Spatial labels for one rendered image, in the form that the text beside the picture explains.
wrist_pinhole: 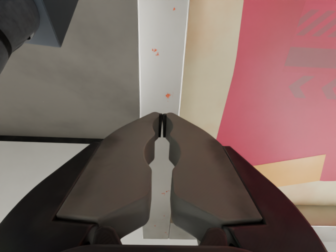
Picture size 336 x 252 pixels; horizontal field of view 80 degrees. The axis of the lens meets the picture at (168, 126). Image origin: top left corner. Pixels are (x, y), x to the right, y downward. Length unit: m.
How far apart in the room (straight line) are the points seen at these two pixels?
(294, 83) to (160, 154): 0.16
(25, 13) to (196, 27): 0.32
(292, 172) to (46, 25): 0.49
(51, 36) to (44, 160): 3.80
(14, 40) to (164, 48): 0.32
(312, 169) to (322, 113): 0.09
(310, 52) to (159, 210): 0.24
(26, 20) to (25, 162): 4.00
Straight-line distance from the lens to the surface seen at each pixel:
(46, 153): 4.27
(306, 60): 0.25
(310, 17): 0.24
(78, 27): 2.08
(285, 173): 0.33
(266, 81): 0.24
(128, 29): 1.97
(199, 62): 0.21
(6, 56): 0.43
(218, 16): 0.21
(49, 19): 0.48
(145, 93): 0.18
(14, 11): 0.44
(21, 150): 4.52
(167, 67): 0.17
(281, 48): 0.24
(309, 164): 0.33
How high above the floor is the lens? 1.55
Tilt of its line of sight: 28 degrees down
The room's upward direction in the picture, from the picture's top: 179 degrees counter-clockwise
